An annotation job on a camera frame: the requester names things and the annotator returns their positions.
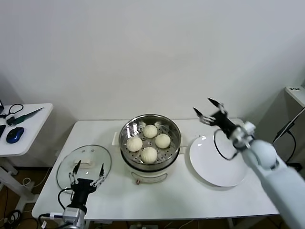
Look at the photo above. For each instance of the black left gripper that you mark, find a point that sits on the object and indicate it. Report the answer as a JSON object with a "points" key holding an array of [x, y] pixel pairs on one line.
{"points": [[82, 190]]}

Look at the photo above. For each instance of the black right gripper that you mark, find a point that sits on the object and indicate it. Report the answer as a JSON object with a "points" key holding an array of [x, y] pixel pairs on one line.
{"points": [[224, 122]]}

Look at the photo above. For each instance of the white steamed baozi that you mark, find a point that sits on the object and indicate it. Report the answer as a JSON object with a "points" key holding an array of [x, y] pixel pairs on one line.
{"points": [[134, 144], [163, 141], [150, 131], [149, 155]]}

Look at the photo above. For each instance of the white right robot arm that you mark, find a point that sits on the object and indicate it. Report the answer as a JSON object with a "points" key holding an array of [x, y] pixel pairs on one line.
{"points": [[274, 181]]}

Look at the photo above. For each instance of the stainless steel steamer basket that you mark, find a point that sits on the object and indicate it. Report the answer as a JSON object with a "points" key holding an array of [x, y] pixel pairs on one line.
{"points": [[171, 133]]}

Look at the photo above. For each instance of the white round plate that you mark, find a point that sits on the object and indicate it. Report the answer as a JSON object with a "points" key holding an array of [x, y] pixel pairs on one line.
{"points": [[209, 164]]}

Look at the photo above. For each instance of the white electric cooker pot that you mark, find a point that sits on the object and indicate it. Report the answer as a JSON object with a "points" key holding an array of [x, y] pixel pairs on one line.
{"points": [[150, 175]]}

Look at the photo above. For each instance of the white side table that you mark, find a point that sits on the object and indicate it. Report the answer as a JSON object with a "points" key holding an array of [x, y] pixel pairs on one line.
{"points": [[35, 133]]}

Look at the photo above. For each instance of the blue computer mouse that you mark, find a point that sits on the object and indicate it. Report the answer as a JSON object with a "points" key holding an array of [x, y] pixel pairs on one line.
{"points": [[14, 135]]}

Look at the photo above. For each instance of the white cabinet with label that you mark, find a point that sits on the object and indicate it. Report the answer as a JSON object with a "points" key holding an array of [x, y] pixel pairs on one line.
{"points": [[296, 94]]}

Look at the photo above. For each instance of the black furniture foot bar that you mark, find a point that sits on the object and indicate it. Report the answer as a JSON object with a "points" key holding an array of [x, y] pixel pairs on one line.
{"points": [[295, 166]]}

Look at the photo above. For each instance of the black flat device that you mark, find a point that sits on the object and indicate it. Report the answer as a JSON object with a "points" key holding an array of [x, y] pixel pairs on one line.
{"points": [[1, 130]]}

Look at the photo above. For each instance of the dark screen device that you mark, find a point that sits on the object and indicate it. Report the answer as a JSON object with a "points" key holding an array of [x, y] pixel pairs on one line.
{"points": [[1, 107]]}

